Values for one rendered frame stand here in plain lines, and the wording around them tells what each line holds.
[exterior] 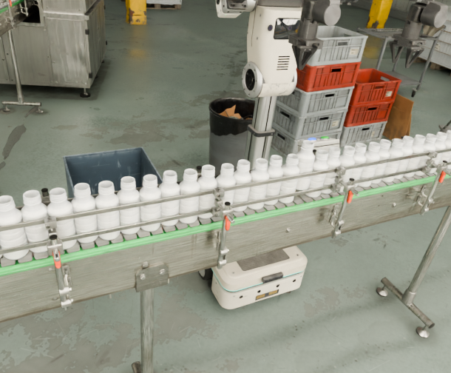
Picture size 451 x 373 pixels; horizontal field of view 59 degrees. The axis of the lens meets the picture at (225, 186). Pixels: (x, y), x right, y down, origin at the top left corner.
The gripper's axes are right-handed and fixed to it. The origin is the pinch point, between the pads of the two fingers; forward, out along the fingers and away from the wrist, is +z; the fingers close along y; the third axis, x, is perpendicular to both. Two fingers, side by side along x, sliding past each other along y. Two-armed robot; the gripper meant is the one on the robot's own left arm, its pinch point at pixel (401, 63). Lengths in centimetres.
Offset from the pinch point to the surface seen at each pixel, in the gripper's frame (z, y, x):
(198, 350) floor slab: 139, 6, 70
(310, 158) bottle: 24, -17, 47
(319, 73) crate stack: 58, 159, -99
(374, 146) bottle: 23.5, -16.2, 19.3
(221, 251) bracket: 46, -26, 81
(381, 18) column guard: 107, 668, -683
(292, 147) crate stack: 126, 160, -86
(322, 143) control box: 28.3, -1.8, 29.6
